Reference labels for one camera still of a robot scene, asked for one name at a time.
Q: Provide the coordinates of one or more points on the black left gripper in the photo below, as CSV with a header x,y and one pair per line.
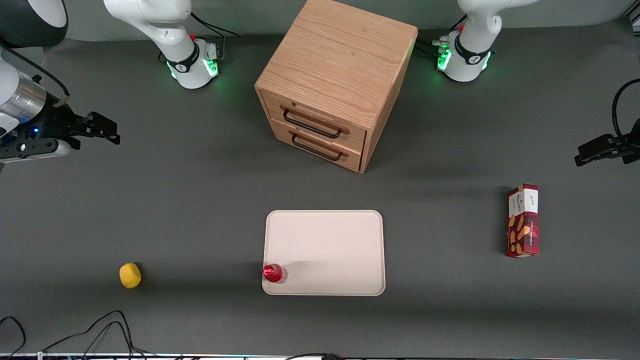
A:
x,y
618,146

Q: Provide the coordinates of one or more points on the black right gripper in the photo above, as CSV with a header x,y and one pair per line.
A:
x,y
56,123

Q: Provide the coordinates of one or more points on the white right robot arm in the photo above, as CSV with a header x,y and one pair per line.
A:
x,y
170,30

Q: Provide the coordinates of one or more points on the oak wooden drawer cabinet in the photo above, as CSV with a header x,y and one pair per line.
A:
x,y
340,60

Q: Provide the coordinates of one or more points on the red snack box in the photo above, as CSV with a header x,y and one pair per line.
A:
x,y
523,225

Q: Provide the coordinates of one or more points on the yellow lemon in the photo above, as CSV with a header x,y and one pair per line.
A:
x,y
130,276

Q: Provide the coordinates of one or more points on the red capped bottle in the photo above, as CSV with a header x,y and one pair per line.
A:
x,y
273,273

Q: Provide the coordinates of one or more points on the beige rectangular tray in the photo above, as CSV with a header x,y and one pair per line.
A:
x,y
325,245

